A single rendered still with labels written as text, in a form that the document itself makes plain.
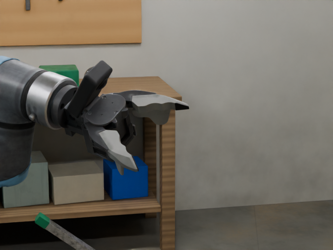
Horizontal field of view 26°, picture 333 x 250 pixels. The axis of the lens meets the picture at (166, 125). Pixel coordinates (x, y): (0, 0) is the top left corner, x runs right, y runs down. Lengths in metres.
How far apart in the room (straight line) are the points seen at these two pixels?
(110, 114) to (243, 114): 3.35
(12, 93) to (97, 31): 2.97
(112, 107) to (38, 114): 0.13
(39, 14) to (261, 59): 1.35
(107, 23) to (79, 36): 0.18
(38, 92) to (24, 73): 0.05
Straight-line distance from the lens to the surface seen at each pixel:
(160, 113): 1.17
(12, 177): 1.29
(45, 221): 2.93
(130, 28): 4.20
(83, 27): 4.16
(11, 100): 1.23
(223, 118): 4.42
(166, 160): 3.74
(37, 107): 1.19
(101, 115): 1.14
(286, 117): 4.55
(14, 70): 1.24
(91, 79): 1.09
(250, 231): 4.21
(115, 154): 1.08
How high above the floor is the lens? 1.54
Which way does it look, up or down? 13 degrees down
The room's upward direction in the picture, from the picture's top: straight up
